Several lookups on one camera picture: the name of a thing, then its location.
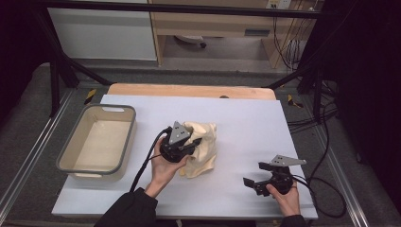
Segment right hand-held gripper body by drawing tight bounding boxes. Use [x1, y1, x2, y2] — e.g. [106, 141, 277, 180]
[253, 154, 307, 198]

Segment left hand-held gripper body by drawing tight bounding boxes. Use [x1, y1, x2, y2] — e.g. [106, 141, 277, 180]
[159, 120, 194, 164]

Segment cream cloth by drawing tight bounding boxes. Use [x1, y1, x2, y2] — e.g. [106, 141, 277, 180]
[178, 121, 218, 180]

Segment beige basket with grey rim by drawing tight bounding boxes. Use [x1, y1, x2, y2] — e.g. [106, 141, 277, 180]
[56, 103, 138, 183]

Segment person's right hand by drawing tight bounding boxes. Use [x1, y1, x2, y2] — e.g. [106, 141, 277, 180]
[265, 182, 302, 218]

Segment person's left hand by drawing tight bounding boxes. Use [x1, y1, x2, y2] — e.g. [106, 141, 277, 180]
[144, 153, 191, 200]

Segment white table sheet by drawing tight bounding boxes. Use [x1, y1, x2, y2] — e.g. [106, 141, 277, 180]
[51, 94, 319, 220]

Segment yellow black tape marker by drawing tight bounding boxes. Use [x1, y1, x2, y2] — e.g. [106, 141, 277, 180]
[83, 88, 97, 105]
[287, 94, 304, 109]

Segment black metal stand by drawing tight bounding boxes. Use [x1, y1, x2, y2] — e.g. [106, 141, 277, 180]
[266, 18, 340, 124]
[31, 9, 113, 118]

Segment office chair base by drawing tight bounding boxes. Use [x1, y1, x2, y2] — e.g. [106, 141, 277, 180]
[174, 34, 208, 49]

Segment light wooden desk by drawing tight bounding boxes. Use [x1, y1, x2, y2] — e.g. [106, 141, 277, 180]
[148, 0, 317, 69]

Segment white cabinet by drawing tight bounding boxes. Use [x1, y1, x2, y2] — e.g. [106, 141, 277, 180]
[47, 8, 158, 61]

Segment white power strip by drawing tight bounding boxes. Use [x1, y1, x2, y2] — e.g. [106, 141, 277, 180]
[266, 0, 293, 10]

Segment left hand-held gripper cable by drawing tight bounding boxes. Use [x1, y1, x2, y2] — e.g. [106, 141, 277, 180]
[129, 125, 174, 194]

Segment hand-held gripper cable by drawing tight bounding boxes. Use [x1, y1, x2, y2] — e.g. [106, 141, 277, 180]
[129, 125, 174, 194]
[291, 103, 348, 219]

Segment aluminium rail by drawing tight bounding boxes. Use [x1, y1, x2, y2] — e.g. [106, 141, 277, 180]
[0, 89, 76, 216]
[315, 124, 371, 227]

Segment black floor cables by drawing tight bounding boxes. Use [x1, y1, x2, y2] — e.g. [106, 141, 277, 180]
[288, 105, 340, 134]

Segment right hand-held gripper cable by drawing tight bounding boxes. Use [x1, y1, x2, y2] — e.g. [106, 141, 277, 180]
[291, 103, 348, 219]

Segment hanging black cables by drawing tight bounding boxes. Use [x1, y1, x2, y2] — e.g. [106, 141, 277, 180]
[271, 13, 305, 71]

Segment black metal frame bar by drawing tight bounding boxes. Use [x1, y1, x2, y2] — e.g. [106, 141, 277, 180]
[31, 0, 327, 20]

